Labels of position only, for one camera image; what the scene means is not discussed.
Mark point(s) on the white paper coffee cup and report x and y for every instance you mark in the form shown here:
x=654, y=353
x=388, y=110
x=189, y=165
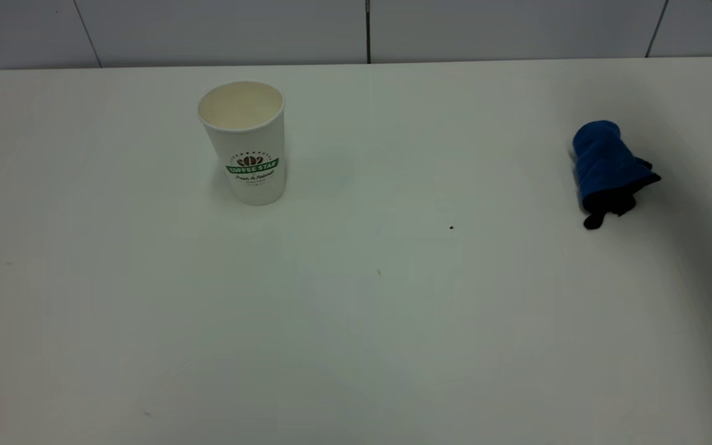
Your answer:
x=248, y=154

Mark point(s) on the blue microfiber cloth black trim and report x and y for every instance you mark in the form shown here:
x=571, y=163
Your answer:
x=606, y=164

